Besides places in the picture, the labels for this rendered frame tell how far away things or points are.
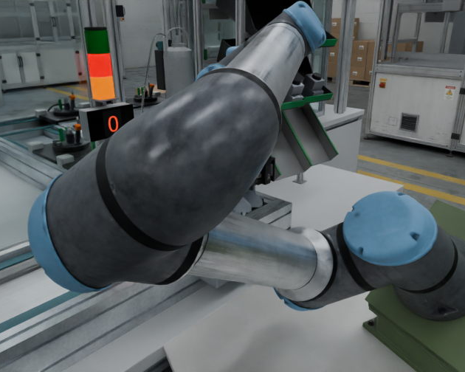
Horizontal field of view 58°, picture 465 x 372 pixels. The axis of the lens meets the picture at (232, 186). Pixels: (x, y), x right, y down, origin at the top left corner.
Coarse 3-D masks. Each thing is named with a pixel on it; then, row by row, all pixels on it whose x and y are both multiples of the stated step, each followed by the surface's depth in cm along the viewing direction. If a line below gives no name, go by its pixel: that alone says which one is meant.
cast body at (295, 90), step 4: (296, 80) 118; (300, 80) 119; (292, 84) 118; (296, 84) 118; (300, 84) 119; (292, 88) 118; (296, 88) 118; (300, 88) 119; (288, 92) 119; (292, 92) 118; (296, 92) 119; (300, 92) 121; (288, 96) 120; (292, 96) 119; (296, 96) 120; (300, 96) 121; (284, 100) 121; (288, 100) 120; (292, 100) 119; (296, 100) 120
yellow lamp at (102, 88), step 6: (90, 78) 96; (96, 78) 95; (102, 78) 95; (108, 78) 96; (96, 84) 96; (102, 84) 96; (108, 84) 96; (96, 90) 96; (102, 90) 96; (108, 90) 97; (96, 96) 97; (102, 96) 96; (108, 96) 97; (114, 96) 99
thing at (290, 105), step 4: (224, 40) 126; (228, 40) 127; (232, 40) 128; (224, 44) 125; (228, 44) 124; (232, 44) 129; (220, 48) 128; (224, 48) 126; (220, 52) 128; (224, 52) 126; (220, 56) 128; (224, 56) 127; (220, 60) 129; (300, 100) 121; (304, 100) 121; (284, 104) 117; (288, 104) 118; (292, 104) 119; (296, 104) 120; (300, 104) 122; (280, 108) 118; (284, 108) 119; (288, 108) 120
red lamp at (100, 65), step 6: (90, 54) 94; (96, 54) 94; (102, 54) 94; (108, 54) 95; (90, 60) 94; (96, 60) 93; (102, 60) 94; (108, 60) 95; (90, 66) 95; (96, 66) 94; (102, 66) 94; (108, 66) 95; (90, 72) 95; (96, 72) 94; (102, 72) 95; (108, 72) 96
